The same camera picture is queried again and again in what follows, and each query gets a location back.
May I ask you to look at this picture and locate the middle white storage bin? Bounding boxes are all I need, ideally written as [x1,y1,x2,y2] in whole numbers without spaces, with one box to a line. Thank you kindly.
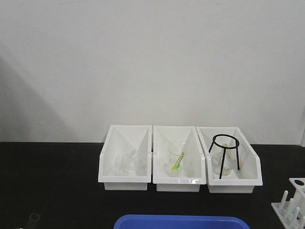
[152,125,207,192]

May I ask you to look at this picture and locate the black wire tripod stand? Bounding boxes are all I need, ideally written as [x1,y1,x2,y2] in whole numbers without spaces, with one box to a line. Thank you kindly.
[208,134,240,179]

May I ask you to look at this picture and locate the glass flask in right bin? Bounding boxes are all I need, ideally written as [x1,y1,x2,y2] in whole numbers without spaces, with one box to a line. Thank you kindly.
[209,143,239,179]

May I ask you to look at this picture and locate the right white storage bin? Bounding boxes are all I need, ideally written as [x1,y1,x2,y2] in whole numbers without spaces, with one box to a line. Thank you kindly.
[196,126,263,193]

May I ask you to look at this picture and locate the glassware in left bin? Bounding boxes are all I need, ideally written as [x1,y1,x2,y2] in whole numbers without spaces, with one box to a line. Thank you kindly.
[112,148,145,176]

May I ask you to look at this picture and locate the white test tube rack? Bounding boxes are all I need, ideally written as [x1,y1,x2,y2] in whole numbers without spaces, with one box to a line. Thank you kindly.
[271,177,305,229]

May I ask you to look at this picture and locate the blue plastic tray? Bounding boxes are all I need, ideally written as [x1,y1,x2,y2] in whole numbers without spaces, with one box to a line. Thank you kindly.
[114,214,250,229]

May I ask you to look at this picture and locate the clear glass test tube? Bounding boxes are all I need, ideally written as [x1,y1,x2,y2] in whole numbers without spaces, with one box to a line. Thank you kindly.
[24,213,41,229]

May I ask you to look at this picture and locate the white storage bin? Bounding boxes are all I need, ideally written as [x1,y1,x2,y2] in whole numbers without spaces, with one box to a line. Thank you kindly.
[196,126,263,193]
[152,125,207,192]
[98,125,153,191]

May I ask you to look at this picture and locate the left white storage bin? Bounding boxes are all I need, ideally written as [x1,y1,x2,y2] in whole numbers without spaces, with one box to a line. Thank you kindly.
[98,125,153,191]

